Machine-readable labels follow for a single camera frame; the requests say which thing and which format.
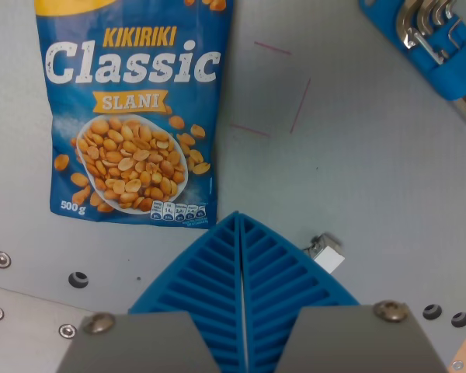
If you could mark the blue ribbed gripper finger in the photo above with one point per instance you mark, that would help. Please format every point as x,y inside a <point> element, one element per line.
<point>275,279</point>
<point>213,279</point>

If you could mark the light grey mounting plate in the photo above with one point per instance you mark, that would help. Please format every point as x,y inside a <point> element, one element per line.
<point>27,334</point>

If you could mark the blue Kikiriki Classic peanut bag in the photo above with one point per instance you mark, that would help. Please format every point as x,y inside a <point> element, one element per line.
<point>132,97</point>

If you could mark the large silver hex key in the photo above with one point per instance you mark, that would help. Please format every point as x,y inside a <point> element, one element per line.
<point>404,27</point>

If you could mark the blue hex key holder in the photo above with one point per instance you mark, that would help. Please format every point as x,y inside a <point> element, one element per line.
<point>448,74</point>

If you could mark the medium silver hex key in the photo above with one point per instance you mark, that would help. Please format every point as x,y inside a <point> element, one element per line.
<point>425,17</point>

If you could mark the small silver hex key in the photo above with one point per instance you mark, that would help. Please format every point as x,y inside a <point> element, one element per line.
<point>439,13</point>

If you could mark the small white metal connector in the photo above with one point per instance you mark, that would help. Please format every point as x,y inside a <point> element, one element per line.
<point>326,254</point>

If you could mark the thin dark hex key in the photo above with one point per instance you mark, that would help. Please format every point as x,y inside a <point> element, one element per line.
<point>455,33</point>

